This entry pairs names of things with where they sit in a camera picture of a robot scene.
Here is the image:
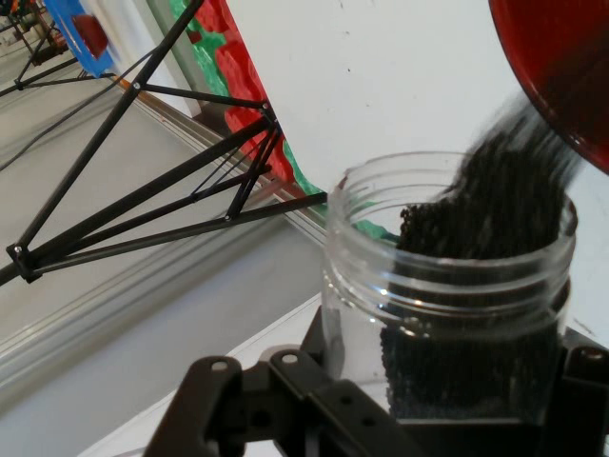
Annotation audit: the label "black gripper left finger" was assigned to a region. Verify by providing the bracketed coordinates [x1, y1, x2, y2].
[142, 304, 401, 457]

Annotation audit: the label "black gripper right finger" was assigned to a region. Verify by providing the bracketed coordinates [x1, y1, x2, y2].
[541, 328, 609, 457]

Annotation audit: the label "clear plastic jar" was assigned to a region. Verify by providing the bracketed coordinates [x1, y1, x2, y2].
[321, 150, 580, 425]

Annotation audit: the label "black seeds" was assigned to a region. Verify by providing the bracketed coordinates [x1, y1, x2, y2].
[380, 94, 580, 418]

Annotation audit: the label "black tripod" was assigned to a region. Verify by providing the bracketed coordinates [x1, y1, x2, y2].
[0, 0, 329, 287]

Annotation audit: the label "green foam block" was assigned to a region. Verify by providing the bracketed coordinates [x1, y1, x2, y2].
[280, 137, 401, 245]
[168, 0, 230, 99]

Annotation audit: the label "large red foam block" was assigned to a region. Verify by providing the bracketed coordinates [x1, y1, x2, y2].
[194, 0, 299, 185]

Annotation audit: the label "red bowl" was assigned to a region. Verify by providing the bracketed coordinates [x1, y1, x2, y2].
[487, 0, 609, 175]

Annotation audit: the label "blue panel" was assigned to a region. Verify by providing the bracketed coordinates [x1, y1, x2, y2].
[45, 0, 118, 80]

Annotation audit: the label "dark metal stand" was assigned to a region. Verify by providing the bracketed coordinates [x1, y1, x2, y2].
[0, 0, 80, 94]

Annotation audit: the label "aluminium wall rail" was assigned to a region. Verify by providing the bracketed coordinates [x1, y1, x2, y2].
[0, 94, 329, 387]

